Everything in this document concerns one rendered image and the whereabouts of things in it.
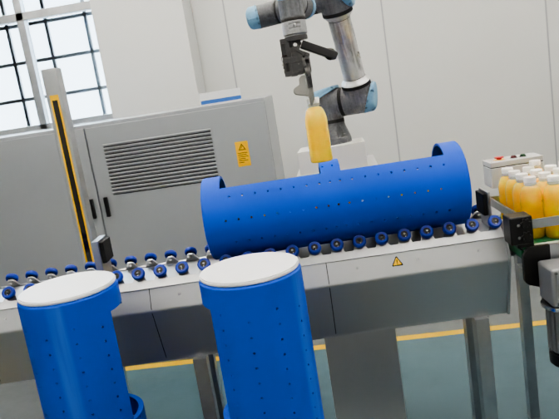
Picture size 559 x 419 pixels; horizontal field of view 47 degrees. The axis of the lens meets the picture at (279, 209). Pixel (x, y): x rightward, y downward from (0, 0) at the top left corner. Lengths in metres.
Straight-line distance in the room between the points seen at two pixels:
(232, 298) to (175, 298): 0.56
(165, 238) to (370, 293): 1.99
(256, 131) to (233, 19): 1.49
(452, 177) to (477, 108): 2.96
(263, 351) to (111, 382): 0.48
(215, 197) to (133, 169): 1.82
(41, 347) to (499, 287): 1.45
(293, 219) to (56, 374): 0.84
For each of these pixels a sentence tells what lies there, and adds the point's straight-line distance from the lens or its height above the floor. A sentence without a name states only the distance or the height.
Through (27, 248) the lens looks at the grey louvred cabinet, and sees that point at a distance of 4.26.
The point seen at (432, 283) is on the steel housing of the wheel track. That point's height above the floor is 0.79.
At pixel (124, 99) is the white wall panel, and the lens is 4.90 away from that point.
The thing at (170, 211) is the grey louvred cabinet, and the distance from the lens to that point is 3.90.
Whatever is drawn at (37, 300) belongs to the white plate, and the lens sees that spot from 1.91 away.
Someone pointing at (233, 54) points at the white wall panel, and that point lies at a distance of 5.02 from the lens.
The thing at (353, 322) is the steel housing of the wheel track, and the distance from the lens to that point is 2.27.
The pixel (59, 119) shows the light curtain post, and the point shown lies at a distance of 2.64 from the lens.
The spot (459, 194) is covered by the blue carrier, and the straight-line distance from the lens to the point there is 2.15.
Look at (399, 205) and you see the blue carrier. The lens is 2.12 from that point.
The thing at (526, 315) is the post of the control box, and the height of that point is 0.46.
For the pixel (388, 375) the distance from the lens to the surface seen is 2.81.
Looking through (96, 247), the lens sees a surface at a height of 1.06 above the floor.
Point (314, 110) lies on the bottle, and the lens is 2.00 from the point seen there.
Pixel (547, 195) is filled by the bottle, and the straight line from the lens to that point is 2.21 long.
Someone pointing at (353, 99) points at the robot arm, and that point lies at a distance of 2.58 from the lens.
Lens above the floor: 1.52
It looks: 11 degrees down
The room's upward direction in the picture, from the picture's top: 9 degrees counter-clockwise
